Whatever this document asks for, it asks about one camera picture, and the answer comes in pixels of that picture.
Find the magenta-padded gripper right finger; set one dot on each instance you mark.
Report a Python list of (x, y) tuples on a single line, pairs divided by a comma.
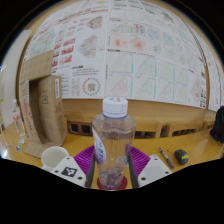
[(153, 170)]

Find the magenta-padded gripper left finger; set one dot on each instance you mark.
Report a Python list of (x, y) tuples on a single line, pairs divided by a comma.
[(68, 171)]

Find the clear white-capped water bottle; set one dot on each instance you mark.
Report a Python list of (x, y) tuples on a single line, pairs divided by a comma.
[(113, 133)]

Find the dark pen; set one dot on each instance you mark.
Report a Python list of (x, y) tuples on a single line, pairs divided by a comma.
[(166, 157)]

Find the white cup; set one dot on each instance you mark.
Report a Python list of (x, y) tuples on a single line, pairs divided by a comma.
[(53, 156)]

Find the black and yellow tape measure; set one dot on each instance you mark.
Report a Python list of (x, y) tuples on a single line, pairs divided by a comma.
[(181, 156)]

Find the small colourful card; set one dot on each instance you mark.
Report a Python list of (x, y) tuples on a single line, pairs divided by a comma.
[(17, 147), (23, 139)]

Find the brown cardboard box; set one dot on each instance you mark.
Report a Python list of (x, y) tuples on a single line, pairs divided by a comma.
[(50, 110)]

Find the black bag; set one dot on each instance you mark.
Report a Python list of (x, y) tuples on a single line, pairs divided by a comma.
[(218, 125)]

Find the wall poster with diagrams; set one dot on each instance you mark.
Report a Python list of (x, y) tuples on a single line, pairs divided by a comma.
[(215, 83)]

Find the large wall poster with maps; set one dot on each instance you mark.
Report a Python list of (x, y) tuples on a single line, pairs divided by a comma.
[(133, 50)]

